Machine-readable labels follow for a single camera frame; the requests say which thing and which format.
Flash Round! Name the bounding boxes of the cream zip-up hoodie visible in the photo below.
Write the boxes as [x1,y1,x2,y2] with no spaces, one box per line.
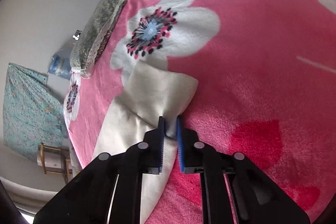
[93,61,198,223]

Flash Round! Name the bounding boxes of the wooden chair black seat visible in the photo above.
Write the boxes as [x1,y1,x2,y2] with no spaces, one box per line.
[37,143,80,184]

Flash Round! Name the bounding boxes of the pink floral fleece blanket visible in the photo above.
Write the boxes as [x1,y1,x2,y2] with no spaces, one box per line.
[64,0,335,221]

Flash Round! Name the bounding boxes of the grey green patterned pillow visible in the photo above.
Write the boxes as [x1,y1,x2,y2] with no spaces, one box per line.
[70,0,127,79]

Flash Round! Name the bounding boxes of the blue water jug on dispenser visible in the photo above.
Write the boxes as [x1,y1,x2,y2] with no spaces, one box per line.
[47,39,75,80]

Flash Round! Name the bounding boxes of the teal floral hanging cloth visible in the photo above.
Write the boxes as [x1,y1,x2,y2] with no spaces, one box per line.
[3,63,68,161]

